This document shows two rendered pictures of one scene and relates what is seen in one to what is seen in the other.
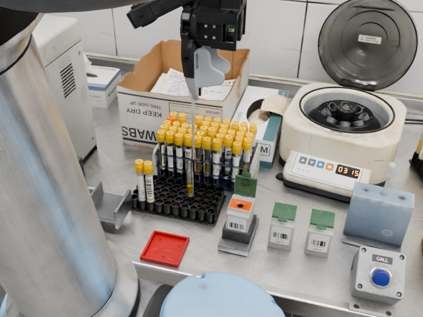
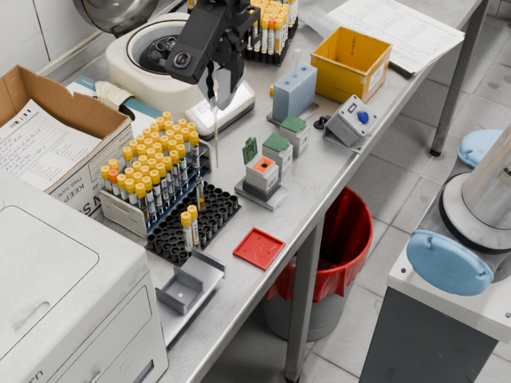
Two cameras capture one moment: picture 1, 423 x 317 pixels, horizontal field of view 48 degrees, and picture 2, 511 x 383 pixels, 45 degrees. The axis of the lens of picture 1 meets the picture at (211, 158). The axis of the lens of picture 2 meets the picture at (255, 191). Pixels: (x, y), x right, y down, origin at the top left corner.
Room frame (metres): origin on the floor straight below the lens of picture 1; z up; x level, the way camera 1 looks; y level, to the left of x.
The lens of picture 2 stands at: (0.41, 0.71, 1.75)
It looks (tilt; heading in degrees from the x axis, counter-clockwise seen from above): 47 degrees down; 287
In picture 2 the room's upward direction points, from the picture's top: 1 degrees clockwise
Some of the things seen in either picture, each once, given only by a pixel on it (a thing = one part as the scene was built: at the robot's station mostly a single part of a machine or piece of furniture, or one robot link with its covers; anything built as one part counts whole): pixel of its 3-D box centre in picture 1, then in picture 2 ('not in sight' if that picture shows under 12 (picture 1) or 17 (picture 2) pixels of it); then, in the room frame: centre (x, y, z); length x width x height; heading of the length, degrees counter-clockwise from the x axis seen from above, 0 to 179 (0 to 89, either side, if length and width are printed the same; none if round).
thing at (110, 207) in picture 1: (72, 196); (171, 304); (0.68, 0.25, 0.92); 0.21 x 0.07 x 0.05; 76
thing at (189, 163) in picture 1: (189, 183); (201, 197); (0.72, 0.04, 0.93); 0.01 x 0.01 x 0.10
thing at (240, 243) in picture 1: (239, 229); (261, 186); (0.63, -0.05, 0.89); 0.09 x 0.05 x 0.04; 163
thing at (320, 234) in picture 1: (320, 233); (293, 136); (0.61, -0.19, 0.91); 0.05 x 0.04 x 0.07; 166
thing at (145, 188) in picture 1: (177, 180); (192, 206); (0.72, 0.06, 0.93); 0.17 x 0.09 x 0.11; 76
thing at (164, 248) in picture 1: (165, 248); (259, 248); (0.59, 0.08, 0.88); 0.07 x 0.07 x 0.01; 76
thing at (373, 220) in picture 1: (377, 216); (294, 95); (0.64, -0.29, 0.92); 0.10 x 0.07 x 0.10; 71
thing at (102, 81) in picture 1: (72, 72); not in sight; (1.17, 0.37, 0.94); 0.22 x 0.12 x 0.13; 80
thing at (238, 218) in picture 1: (240, 217); (261, 176); (0.63, -0.05, 0.92); 0.05 x 0.04 x 0.06; 163
